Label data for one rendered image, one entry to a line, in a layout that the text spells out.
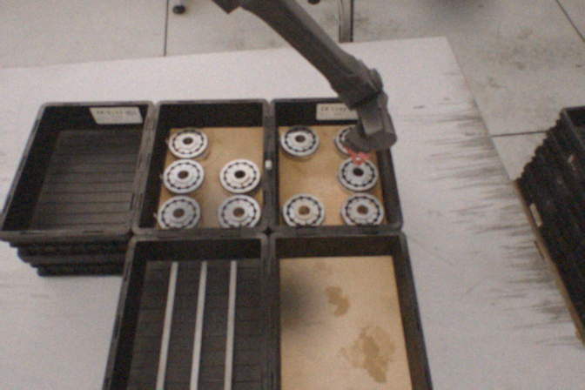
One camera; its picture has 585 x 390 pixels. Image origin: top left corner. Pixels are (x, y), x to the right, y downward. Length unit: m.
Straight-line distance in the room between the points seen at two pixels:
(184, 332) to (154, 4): 2.49
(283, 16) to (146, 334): 0.72
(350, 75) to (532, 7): 2.65
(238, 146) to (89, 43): 1.92
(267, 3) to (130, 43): 2.34
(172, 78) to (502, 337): 1.25
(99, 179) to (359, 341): 0.76
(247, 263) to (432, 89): 0.90
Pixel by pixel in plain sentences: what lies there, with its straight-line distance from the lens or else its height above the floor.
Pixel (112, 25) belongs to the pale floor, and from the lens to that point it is 3.22.
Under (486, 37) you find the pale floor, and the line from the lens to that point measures 3.16.
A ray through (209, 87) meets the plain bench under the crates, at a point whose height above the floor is 0.70.
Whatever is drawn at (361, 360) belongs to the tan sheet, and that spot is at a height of 0.83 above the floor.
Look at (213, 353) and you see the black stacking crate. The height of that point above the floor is 0.83.
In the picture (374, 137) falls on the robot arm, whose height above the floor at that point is 1.14.
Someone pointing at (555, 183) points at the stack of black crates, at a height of 0.38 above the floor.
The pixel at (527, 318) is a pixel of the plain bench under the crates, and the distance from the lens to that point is 1.37.
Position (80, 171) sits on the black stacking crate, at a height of 0.83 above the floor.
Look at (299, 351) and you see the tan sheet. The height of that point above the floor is 0.83.
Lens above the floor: 1.88
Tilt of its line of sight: 55 degrees down
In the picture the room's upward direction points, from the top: straight up
